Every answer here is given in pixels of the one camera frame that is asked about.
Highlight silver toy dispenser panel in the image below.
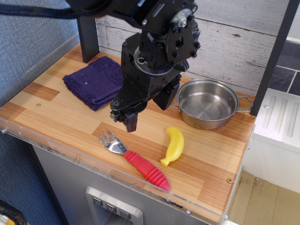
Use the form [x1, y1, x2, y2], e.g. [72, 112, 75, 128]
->
[86, 186, 144, 225]

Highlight stainless steel pot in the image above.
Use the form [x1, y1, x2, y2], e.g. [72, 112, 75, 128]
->
[171, 79, 254, 130]

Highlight yellow plastic banana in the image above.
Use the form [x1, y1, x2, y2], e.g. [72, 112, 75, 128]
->
[160, 127, 184, 166]

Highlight black vertical post right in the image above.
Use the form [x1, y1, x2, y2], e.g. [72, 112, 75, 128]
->
[250, 0, 300, 116]

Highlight black vertical post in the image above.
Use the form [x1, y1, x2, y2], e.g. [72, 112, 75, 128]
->
[250, 0, 300, 116]
[77, 17, 99, 63]

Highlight black vertical post left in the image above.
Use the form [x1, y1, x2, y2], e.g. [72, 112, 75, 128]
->
[77, 17, 99, 63]

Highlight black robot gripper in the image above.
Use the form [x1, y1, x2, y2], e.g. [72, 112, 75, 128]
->
[111, 33, 189, 132]

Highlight clear acrylic table edge guard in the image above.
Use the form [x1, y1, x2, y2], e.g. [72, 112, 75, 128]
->
[0, 113, 255, 225]

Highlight black braided cable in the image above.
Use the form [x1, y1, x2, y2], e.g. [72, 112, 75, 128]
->
[0, 4, 80, 20]

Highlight purple folded rag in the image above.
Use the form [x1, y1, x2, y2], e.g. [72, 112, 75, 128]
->
[62, 56, 123, 111]

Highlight red handled metal fork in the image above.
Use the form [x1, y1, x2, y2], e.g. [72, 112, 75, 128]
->
[98, 130, 170, 191]

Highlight white toy sink counter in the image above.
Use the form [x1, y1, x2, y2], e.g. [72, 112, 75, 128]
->
[252, 88, 300, 153]

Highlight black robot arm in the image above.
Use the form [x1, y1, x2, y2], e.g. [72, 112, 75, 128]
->
[68, 0, 200, 132]

